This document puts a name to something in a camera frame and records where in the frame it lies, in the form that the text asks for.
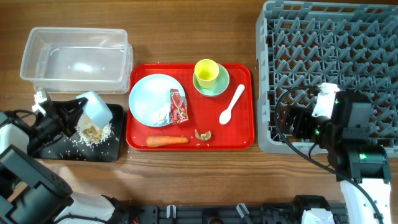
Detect red snack wrapper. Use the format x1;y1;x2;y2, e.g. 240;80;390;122
170;89;188;124

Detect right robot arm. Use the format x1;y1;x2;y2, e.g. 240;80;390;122
275;87;392;223

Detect light blue plate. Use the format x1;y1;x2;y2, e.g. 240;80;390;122
129;73;187;128

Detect clear plastic bin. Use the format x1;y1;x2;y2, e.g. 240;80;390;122
20;27;133;94

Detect white plastic spoon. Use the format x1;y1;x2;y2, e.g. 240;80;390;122
219;84;245;125

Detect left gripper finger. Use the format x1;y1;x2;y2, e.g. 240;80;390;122
60;97;88;113
63;111;83;137

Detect grey dishwasher rack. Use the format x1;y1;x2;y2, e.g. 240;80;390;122
256;1;397;157

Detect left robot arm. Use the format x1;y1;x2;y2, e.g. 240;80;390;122
1;96;128;223

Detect red serving tray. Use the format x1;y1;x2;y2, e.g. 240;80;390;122
126;63;255;151

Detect white tissue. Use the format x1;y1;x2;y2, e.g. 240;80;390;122
151;103;170;126

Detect black waste tray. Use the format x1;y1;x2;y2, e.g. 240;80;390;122
34;104;124;162

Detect orange carrot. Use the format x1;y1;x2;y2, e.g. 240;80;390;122
146;136;189;147

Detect green saucer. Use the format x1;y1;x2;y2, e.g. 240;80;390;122
193;63;230;97

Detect light blue bowl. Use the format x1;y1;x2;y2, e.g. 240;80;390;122
76;91;113;129

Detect yellow plastic cup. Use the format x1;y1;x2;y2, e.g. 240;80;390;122
194;59;220;88

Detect rice and food scraps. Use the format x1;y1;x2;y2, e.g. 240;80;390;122
75;113;113;147

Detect brown food scrap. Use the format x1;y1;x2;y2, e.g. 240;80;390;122
195;130;212;141

